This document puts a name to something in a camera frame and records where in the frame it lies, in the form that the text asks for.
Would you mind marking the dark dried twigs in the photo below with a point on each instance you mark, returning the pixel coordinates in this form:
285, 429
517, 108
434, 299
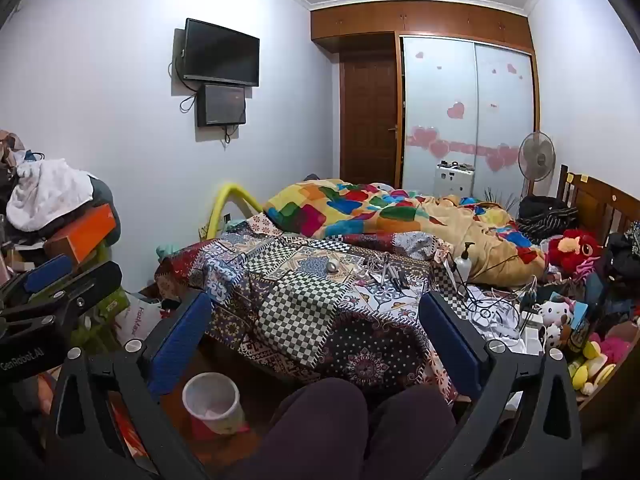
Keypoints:
500, 199

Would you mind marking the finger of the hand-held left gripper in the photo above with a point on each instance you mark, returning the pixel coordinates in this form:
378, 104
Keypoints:
85, 282
47, 271

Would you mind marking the white plastic bag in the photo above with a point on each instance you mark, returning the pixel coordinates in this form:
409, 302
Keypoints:
140, 317

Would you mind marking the wooden headboard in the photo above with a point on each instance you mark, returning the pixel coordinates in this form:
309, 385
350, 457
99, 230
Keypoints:
597, 200

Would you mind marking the brown wooden door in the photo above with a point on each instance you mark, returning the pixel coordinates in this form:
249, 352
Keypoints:
367, 120

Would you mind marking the white cat plush toy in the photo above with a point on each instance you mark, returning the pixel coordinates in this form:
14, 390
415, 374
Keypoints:
556, 312

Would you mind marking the small white cabinet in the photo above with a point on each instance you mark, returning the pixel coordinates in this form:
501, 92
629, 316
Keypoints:
452, 180

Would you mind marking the person's right leg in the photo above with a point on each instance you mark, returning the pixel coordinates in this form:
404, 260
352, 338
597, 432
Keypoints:
410, 430

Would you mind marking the orange box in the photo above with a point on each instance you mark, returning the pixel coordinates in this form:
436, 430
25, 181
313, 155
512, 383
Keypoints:
82, 232

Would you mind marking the patterned patchwork bedspread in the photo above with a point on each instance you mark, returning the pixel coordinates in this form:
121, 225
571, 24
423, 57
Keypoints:
300, 305

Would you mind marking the wardrobe with heart stickers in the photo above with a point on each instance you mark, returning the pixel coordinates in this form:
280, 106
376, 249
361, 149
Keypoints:
465, 105

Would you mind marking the colourful patch blanket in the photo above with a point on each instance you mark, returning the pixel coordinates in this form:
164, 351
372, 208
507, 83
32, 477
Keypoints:
380, 210

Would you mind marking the white pump bottle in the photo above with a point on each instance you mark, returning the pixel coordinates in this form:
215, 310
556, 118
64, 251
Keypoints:
463, 265

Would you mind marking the black wall television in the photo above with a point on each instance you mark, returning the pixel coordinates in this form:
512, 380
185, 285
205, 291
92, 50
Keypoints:
220, 52

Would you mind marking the small black wall monitor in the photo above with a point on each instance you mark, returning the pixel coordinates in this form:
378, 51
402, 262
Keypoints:
221, 105

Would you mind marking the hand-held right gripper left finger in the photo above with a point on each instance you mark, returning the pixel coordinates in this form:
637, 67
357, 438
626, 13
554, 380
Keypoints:
180, 342

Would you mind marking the person's left leg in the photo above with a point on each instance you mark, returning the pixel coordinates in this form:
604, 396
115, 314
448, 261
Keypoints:
310, 430

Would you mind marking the wooden overhead cabinet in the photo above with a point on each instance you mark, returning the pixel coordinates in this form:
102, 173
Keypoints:
420, 19

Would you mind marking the pink plush toy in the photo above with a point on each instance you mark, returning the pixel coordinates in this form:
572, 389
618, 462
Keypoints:
616, 349

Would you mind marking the black striped bag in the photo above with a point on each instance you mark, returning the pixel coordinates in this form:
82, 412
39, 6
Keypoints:
547, 215

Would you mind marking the person's leg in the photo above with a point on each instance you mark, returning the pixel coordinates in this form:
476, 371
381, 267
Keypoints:
410, 430
310, 430

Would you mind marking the standing fan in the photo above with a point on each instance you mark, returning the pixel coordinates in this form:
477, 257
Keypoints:
536, 156

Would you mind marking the white cloth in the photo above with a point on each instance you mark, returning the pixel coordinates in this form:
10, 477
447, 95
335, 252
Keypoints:
47, 190

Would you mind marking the green plastic bag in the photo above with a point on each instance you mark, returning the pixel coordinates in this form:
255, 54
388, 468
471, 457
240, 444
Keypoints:
102, 320

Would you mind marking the dark grey cloth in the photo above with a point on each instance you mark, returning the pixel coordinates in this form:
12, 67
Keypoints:
106, 200

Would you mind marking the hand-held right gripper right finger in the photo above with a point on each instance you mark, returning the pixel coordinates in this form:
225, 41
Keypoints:
450, 342

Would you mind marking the white waste bin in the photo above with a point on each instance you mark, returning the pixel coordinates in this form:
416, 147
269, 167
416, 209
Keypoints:
212, 405

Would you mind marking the silver cylinder tube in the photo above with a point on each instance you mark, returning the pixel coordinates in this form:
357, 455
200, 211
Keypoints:
386, 271

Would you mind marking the red plush toy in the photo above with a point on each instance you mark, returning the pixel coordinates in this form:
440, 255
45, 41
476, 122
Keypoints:
575, 250

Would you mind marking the yellow plush toy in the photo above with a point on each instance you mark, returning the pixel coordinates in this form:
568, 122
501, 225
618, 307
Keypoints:
592, 365

